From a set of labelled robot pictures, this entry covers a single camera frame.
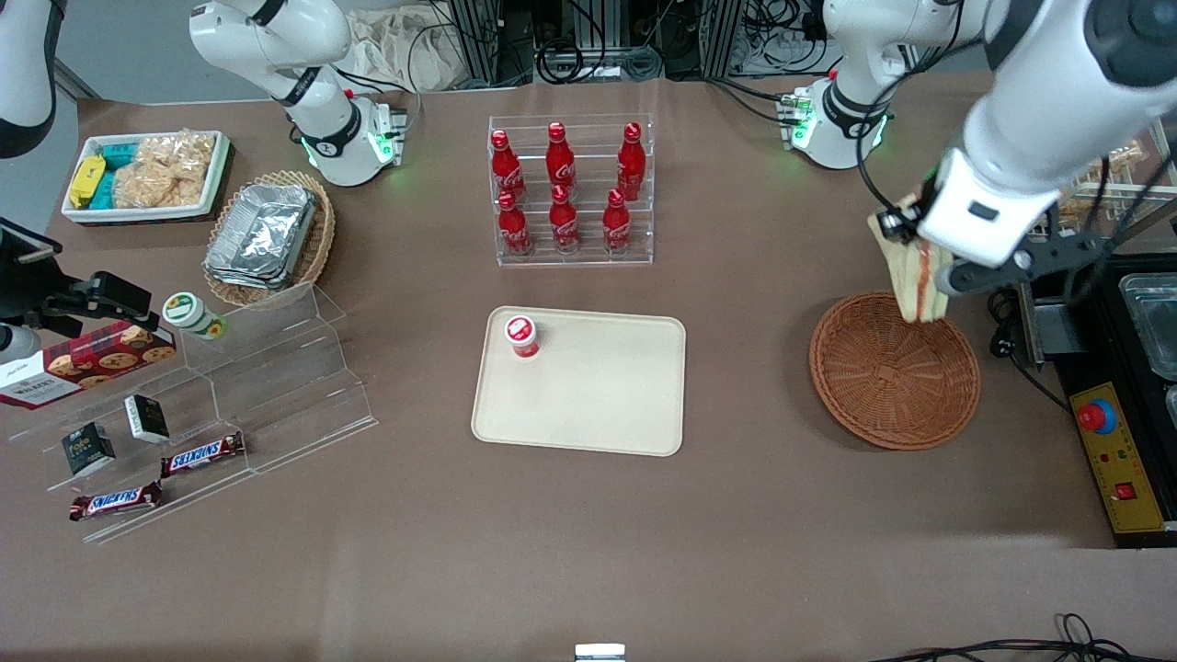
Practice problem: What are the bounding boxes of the light oval wicker basket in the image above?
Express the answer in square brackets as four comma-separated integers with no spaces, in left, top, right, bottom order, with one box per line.
[202,170,337,309]

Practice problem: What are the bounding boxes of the thin black cables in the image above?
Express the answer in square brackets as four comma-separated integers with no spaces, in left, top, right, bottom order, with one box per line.
[869,613,1177,662]

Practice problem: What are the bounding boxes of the black sealing machine yellow panel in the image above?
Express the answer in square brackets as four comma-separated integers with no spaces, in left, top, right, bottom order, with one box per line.
[1016,250,1177,549]

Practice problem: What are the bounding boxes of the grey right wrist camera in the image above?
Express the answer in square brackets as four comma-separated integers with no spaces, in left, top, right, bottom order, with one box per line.
[0,322,43,367]

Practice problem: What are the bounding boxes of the red lid small cup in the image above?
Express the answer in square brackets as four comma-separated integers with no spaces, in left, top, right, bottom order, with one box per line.
[504,315,542,360]

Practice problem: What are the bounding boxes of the beige plastic tray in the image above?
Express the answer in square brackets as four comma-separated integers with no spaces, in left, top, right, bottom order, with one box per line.
[471,306,688,458]

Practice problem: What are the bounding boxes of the clear plastic meal container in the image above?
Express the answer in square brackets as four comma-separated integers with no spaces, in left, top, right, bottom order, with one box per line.
[1119,273,1177,382]

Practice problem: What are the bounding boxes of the black arm base cables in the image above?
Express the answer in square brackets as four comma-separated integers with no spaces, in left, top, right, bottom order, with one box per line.
[706,76,801,126]

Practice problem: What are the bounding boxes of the black arm base cable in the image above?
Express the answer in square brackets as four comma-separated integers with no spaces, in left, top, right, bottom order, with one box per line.
[336,66,424,120]

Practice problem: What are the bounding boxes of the coiled black cable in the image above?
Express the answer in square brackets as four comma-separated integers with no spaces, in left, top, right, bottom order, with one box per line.
[535,39,665,86]

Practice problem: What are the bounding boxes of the clear acrylic bottle rack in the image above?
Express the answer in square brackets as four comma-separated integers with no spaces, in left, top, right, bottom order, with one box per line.
[487,113,656,268]

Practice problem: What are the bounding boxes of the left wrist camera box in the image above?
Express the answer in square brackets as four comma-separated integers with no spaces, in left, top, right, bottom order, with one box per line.
[876,207,922,245]

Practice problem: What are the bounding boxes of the beige cloth bag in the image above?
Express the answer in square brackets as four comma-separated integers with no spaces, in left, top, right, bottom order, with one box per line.
[345,7,461,93]

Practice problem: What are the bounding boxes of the red cola bottle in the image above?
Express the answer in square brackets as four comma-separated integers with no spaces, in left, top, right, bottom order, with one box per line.
[546,122,577,194]
[602,189,634,255]
[616,122,647,201]
[549,185,582,254]
[497,191,534,257]
[489,130,527,203]

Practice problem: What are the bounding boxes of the triangular white bread sandwich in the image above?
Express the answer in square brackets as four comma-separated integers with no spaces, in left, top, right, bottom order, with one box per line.
[868,193,950,324]

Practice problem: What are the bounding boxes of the red tartan cookie box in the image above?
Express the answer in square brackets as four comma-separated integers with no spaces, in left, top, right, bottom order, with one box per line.
[0,320,177,411]

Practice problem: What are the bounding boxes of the green lid white bottle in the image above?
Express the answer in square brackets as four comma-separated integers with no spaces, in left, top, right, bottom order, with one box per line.
[162,291,228,341]

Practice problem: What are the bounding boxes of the clear acrylic stepped shelf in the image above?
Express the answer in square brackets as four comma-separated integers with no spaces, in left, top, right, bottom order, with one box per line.
[5,280,380,545]

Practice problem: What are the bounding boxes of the brown round wicker basket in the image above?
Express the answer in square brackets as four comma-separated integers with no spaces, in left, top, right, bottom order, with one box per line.
[809,291,981,451]

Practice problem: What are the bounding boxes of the tangled black cables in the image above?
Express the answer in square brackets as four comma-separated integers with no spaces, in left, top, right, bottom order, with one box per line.
[740,0,828,76]

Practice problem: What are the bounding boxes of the clear bag of crackers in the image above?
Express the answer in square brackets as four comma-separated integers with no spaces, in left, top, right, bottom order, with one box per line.
[1085,145,1147,185]
[1056,187,1104,227]

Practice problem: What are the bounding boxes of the grey metal lever bar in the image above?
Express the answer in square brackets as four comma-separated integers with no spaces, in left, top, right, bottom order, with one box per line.
[1099,197,1177,273]

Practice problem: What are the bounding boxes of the black and white small carton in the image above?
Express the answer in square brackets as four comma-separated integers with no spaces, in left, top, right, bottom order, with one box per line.
[124,394,171,444]

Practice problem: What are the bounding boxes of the yellow snack packet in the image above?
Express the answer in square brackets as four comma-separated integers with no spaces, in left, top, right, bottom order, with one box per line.
[69,154,108,209]

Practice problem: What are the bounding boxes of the aluminium foil container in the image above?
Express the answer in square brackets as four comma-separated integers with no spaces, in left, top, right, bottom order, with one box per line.
[203,234,309,291]
[213,182,318,277]

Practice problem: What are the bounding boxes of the brown snickers bar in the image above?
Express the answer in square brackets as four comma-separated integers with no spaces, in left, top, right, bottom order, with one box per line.
[161,431,246,479]
[69,481,165,523]

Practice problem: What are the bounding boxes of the white rectangular snack bin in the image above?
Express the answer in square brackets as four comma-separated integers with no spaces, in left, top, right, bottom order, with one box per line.
[61,131,231,225]

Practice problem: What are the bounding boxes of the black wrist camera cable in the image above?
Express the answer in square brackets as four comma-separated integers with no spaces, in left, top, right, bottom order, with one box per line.
[855,37,966,233]

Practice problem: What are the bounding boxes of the aluminium frame post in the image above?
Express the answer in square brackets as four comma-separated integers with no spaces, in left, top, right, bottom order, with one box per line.
[702,0,742,76]
[449,0,503,86]

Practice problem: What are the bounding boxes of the black power cable with plug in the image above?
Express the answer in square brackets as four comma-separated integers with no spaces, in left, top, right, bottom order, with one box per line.
[987,287,1074,411]

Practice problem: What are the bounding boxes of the clear bag of fried snacks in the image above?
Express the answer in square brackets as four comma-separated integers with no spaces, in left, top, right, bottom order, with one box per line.
[112,129,217,209]

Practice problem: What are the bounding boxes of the white wire rack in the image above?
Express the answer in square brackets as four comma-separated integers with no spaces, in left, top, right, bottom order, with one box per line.
[1050,120,1169,244]

